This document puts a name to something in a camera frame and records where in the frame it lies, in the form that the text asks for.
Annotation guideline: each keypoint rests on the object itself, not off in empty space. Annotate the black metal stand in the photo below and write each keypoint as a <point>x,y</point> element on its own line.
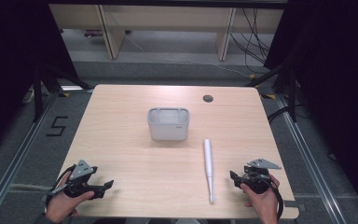
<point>292,93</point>
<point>38,93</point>

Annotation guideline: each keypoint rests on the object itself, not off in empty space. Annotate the grey round table grommet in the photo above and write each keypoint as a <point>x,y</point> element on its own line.
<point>208,98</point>

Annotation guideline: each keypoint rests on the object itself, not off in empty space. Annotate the person's right hand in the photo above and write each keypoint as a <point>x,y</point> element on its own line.
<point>265,203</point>

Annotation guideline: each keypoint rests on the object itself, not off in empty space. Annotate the dark curtain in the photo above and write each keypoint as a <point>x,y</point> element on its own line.
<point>12,62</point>
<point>338,77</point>

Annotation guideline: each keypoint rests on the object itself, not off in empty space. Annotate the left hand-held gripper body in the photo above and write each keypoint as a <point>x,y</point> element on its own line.
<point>81,174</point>

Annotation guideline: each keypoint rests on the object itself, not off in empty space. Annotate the grey plastic holder box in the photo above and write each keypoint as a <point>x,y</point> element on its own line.
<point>168,129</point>

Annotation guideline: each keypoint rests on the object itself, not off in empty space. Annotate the person's left hand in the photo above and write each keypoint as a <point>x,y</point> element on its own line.
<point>59,205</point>

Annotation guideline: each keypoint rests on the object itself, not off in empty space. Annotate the white plastic tube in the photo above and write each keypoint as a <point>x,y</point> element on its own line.
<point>208,158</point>

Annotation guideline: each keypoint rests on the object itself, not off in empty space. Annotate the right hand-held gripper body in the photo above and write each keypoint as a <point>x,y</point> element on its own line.
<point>258,182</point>

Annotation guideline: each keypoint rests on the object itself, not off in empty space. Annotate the light wooden desk frame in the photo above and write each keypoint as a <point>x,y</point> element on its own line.
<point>167,18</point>

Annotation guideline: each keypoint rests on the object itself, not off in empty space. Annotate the metal floor rail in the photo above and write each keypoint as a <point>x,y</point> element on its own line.
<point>21,155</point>
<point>307,155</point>

